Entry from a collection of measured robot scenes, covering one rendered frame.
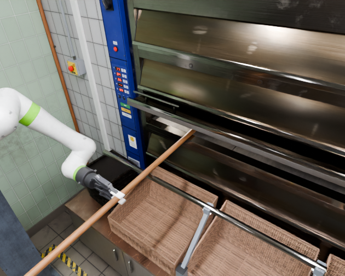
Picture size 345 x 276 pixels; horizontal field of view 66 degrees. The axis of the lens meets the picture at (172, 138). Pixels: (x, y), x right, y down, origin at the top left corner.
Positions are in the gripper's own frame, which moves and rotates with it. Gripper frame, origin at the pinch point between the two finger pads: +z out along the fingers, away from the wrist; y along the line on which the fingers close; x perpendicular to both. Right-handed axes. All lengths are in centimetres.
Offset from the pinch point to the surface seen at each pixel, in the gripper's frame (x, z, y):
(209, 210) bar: -19.3, 38.4, 2.4
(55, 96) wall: -49, -123, 4
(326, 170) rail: -42, 75, -24
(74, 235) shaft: 25.6, 0.9, -1.2
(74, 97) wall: -59, -114, 7
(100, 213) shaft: 11.8, 1.2, -1.1
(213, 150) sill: -57, 19, 2
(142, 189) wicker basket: -41, -27, 49
